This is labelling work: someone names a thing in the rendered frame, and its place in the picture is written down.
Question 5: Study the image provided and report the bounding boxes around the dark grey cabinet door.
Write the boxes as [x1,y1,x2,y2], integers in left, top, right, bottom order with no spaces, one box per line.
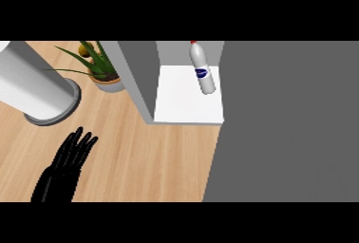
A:
[202,40,359,203]

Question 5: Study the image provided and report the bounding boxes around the green potted aloe plant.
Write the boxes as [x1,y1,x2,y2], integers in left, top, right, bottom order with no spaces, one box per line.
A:
[44,40,127,94]

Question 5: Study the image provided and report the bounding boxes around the white cylinder with grey rim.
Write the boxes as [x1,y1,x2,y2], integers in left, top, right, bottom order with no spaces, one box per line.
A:
[0,40,83,127]

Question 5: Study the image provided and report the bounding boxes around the small yellow-brown round object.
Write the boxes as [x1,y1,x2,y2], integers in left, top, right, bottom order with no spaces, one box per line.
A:
[77,42,96,59]

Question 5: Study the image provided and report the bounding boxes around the grey cabinet with white shelf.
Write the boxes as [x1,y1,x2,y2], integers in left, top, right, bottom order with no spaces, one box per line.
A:
[96,40,226,126]

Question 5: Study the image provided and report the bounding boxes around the white plastic water bottle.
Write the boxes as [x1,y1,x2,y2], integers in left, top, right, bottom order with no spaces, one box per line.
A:
[188,40,217,96]

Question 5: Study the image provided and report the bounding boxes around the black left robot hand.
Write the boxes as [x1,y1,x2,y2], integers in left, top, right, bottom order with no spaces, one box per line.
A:
[29,126,99,203]

